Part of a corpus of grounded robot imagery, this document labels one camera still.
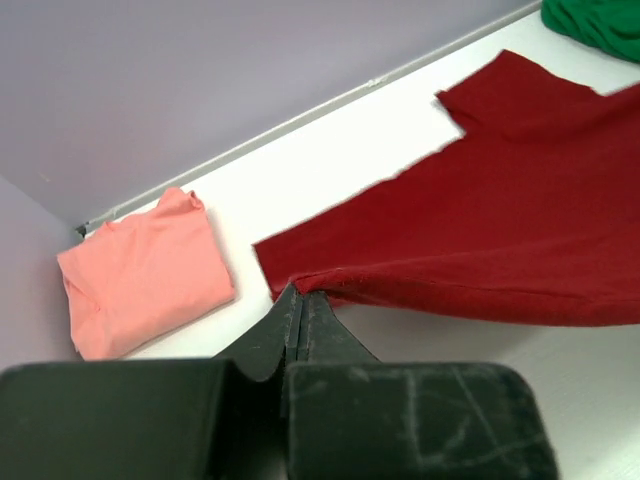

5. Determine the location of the green t shirt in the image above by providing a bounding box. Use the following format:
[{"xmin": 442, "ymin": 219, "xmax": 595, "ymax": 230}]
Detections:
[{"xmin": 540, "ymin": 0, "xmax": 639, "ymax": 63}]

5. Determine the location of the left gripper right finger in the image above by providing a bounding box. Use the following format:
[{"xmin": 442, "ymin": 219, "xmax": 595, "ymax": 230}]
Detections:
[{"xmin": 283, "ymin": 290, "xmax": 560, "ymax": 479}]

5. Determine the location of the red t shirt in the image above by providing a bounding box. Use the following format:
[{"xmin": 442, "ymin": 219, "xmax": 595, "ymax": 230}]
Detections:
[{"xmin": 254, "ymin": 51, "xmax": 639, "ymax": 327}]

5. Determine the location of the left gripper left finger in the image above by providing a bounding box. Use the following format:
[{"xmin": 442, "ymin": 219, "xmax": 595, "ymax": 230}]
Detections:
[{"xmin": 1, "ymin": 287, "xmax": 300, "ymax": 479}]

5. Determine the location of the folded pink t shirt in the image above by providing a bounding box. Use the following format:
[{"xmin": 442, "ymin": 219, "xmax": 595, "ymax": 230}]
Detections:
[{"xmin": 57, "ymin": 187, "xmax": 236, "ymax": 360}]

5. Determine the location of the aluminium table frame rail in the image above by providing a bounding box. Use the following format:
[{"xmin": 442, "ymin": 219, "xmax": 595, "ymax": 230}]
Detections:
[{"xmin": 75, "ymin": 1, "xmax": 540, "ymax": 237}]

